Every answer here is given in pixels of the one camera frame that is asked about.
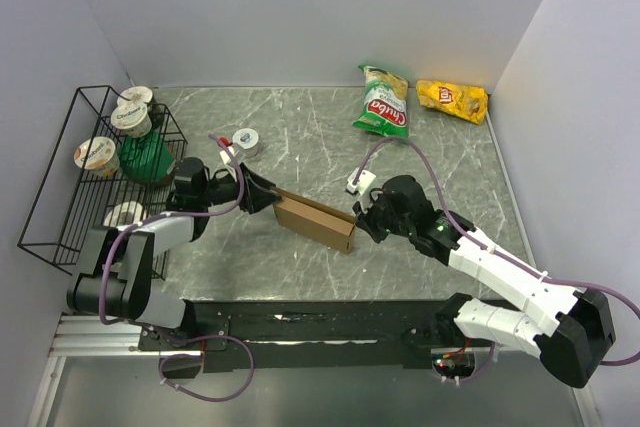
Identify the brown cardboard box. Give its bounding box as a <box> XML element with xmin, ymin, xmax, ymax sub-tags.
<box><xmin>273</xmin><ymin>187</ymin><xmax>356</xmax><ymax>254</ymax></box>

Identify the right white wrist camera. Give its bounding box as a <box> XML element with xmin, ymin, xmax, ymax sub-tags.
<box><xmin>345</xmin><ymin>168</ymin><xmax>377</xmax><ymax>196</ymax></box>

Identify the green bottle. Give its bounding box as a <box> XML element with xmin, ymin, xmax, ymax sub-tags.
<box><xmin>118</xmin><ymin>131</ymin><xmax>176</xmax><ymax>186</ymax></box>

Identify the yogurt cup rear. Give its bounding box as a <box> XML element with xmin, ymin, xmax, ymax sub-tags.
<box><xmin>117</xmin><ymin>86</ymin><xmax>154</xmax><ymax>105</ymax></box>

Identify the white tape roll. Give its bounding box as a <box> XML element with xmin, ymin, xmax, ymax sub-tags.
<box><xmin>103</xmin><ymin>201</ymin><xmax>147</xmax><ymax>227</ymax></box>

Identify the Chobani yogurt cup front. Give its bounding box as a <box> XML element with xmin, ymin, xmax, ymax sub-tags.
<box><xmin>74</xmin><ymin>136</ymin><xmax>120</xmax><ymax>177</ymax></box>

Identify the green Chuba snack bag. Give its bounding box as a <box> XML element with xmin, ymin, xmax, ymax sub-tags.
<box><xmin>352</xmin><ymin>64</ymin><xmax>409</xmax><ymax>138</ymax></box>

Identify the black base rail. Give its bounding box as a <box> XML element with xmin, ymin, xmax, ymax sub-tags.
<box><xmin>47</xmin><ymin>296</ymin><xmax>576</xmax><ymax>373</ymax></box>

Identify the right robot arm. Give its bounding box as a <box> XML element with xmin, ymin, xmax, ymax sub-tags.
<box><xmin>346</xmin><ymin>170</ymin><xmax>615</xmax><ymax>388</ymax></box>

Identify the black wire rack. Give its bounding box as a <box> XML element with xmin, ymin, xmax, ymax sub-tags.
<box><xmin>17</xmin><ymin>85</ymin><xmax>187</xmax><ymax>275</ymax></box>

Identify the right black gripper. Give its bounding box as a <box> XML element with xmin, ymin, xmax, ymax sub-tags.
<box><xmin>353</xmin><ymin>189</ymin><xmax>414</xmax><ymax>243</ymax></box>

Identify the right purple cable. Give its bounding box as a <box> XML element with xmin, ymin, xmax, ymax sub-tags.
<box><xmin>352</xmin><ymin>135</ymin><xmax>640</xmax><ymax>367</ymax></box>

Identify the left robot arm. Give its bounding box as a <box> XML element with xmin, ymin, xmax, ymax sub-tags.
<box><xmin>66</xmin><ymin>157</ymin><xmax>282</xmax><ymax>349</ymax></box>

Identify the yellow Lays chips bag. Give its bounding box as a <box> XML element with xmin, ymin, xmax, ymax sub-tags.
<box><xmin>416</xmin><ymin>80</ymin><xmax>489</xmax><ymax>125</ymax></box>

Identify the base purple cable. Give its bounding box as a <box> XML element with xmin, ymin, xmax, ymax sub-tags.
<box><xmin>158</xmin><ymin>335</ymin><xmax>256</xmax><ymax>403</ymax></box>

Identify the small white yogurt cup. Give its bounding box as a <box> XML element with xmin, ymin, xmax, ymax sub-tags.
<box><xmin>232</xmin><ymin>128</ymin><xmax>260</xmax><ymax>158</ymax></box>

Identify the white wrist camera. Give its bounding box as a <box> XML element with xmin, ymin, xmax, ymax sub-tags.
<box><xmin>345</xmin><ymin>168</ymin><xmax>377</xmax><ymax>196</ymax></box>
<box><xmin>216</xmin><ymin>137</ymin><xmax>245</xmax><ymax>179</ymax></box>

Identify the chobani yogurt cup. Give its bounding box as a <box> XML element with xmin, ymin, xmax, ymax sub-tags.
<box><xmin>110</xmin><ymin>102</ymin><xmax>152</xmax><ymax>138</ymax></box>
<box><xmin>74</xmin><ymin>136</ymin><xmax>120</xmax><ymax>177</ymax></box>

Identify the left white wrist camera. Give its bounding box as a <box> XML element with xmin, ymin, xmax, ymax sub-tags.
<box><xmin>216</xmin><ymin>137</ymin><xmax>245</xmax><ymax>179</ymax></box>

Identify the Chobani yogurt cup middle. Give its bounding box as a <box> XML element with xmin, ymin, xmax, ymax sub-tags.
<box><xmin>110</xmin><ymin>102</ymin><xmax>152</xmax><ymax>138</ymax></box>

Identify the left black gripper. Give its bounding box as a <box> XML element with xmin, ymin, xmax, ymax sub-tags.
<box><xmin>199</xmin><ymin>162</ymin><xmax>282</xmax><ymax>214</ymax></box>

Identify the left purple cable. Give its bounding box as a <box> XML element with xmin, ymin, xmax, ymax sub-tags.
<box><xmin>98</xmin><ymin>134</ymin><xmax>247</xmax><ymax>327</ymax></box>

